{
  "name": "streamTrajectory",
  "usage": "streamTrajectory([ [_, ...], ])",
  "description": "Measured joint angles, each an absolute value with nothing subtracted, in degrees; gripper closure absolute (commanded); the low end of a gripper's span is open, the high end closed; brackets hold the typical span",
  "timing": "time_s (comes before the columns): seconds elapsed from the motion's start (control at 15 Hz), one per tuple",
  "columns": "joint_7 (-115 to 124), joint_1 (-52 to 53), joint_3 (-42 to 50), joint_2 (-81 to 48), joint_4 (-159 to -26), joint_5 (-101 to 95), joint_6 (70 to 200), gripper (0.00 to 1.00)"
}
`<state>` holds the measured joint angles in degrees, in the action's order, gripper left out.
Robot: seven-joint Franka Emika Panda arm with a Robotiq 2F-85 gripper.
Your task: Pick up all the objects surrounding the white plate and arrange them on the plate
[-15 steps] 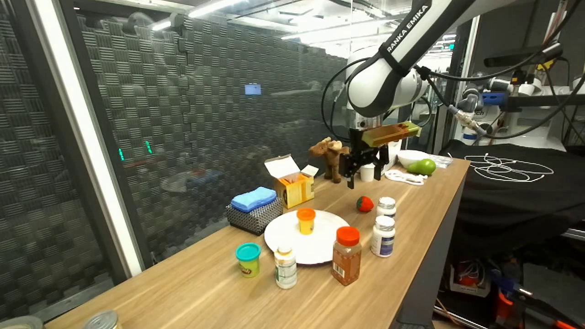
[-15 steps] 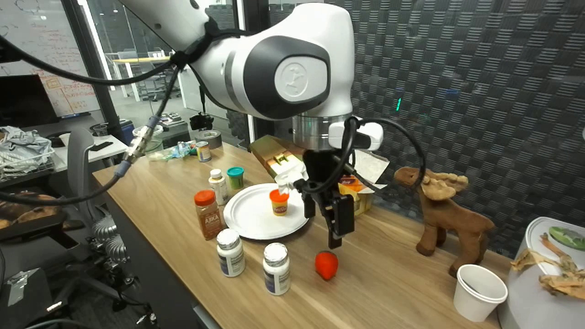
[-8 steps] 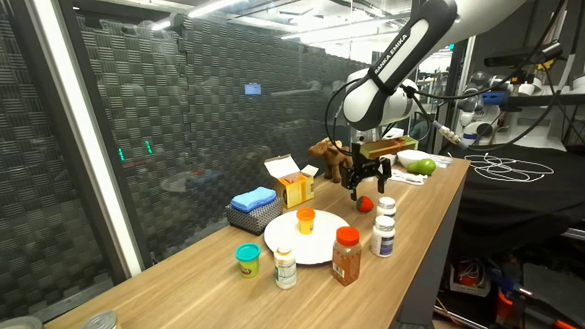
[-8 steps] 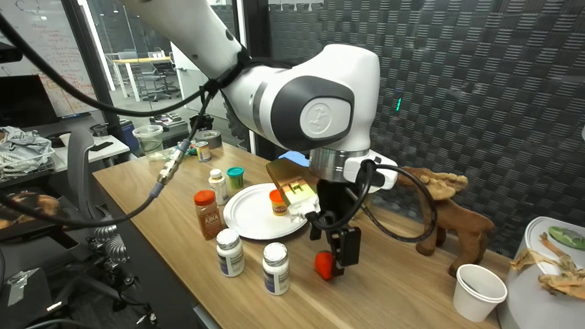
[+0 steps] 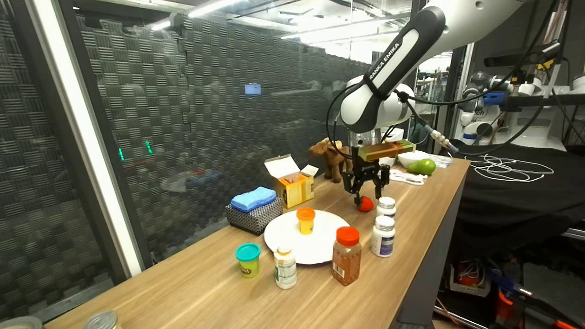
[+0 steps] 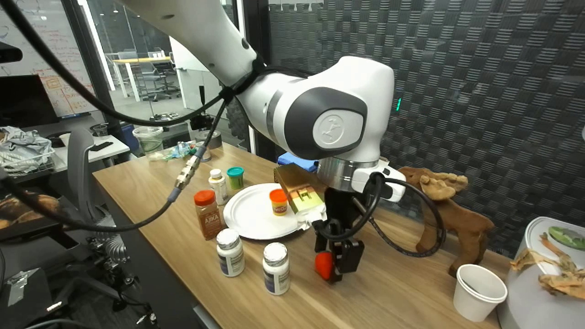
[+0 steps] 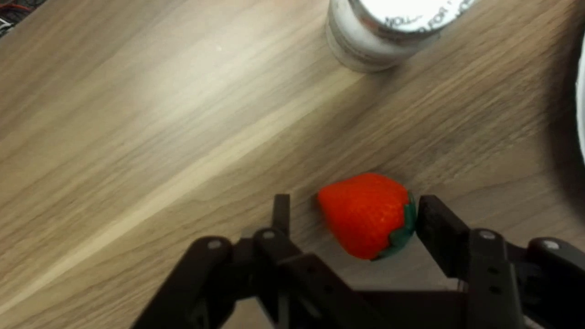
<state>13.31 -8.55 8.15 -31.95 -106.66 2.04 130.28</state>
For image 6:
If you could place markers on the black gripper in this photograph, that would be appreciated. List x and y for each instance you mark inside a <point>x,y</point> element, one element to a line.
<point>344,212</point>

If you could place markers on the red toy strawberry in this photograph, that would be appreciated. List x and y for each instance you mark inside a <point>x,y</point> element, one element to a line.
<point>324,265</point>

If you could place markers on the yellow tub with orange lid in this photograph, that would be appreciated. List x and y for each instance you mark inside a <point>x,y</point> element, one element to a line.
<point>278,199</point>

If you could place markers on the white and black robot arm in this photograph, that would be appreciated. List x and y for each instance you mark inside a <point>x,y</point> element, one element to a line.
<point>340,110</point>

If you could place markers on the white paper plate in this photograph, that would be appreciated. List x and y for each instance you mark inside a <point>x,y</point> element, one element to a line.
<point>256,212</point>

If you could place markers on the blue sponge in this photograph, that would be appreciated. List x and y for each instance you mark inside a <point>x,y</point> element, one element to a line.
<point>295,161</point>

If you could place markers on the yellow tub with teal lid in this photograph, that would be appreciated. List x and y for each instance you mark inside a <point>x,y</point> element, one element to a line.
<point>236,178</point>

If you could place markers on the brown plush moose toy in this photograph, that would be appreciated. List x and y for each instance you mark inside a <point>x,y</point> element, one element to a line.
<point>463,225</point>

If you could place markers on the white paper cup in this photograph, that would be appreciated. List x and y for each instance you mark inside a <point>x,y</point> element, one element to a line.
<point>479,295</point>

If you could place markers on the crumpled green blue plastic packaging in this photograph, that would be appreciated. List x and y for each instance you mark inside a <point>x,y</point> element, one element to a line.
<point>183,148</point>

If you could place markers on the clear plastic cup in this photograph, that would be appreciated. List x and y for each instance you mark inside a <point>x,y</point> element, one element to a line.
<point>148,139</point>

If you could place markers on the grey cloth pile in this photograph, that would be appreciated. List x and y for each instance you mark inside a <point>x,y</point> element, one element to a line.
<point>24,152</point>

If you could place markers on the black monitor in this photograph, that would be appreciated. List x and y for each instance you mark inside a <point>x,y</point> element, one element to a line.
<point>24,101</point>

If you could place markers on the grey stand post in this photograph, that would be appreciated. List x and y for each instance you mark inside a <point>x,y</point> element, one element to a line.
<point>77,176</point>

